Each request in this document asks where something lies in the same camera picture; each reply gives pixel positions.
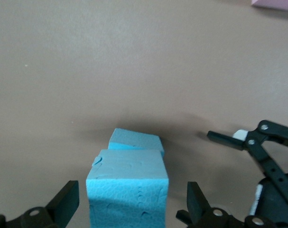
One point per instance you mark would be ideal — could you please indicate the brown table cover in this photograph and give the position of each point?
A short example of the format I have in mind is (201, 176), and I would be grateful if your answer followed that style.
(86, 71)

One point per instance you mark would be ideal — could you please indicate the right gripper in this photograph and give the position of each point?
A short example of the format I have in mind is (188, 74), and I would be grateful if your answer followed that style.
(272, 204)

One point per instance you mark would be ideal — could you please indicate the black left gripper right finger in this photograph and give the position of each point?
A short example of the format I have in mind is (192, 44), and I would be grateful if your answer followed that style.
(198, 209)

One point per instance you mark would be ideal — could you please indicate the pink foam block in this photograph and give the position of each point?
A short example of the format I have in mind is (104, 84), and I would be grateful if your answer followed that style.
(276, 4)

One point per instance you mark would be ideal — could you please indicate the light blue foam block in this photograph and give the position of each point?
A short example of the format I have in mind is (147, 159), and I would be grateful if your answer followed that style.
(127, 190)
(136, 140)

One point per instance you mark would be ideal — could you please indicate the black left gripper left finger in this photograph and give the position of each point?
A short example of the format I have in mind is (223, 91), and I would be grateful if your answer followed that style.
(58, 209)

